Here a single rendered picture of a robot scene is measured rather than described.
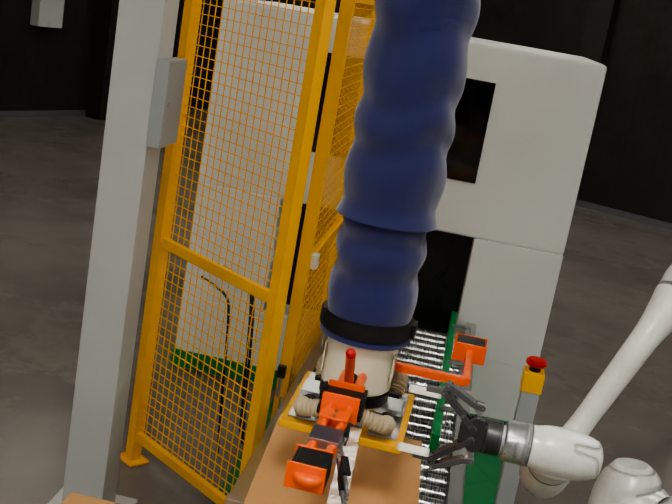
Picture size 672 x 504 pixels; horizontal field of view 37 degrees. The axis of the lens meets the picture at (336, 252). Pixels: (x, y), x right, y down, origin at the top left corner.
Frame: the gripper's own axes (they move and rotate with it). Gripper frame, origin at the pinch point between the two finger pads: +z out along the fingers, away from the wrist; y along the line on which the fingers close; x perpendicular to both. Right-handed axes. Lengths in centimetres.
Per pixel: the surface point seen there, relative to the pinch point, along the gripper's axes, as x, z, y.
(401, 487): 25.8, -1.5, 28.8
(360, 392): 4.6, 11.5, -1.5
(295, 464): -37.5, 17.8, -1.9
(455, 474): 115, -18, 64
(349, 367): 2.2, 14.7, -7.6
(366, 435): 11.6, 8.7, 11.2
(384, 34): 19, 22, -78
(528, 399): 117, -36, 32
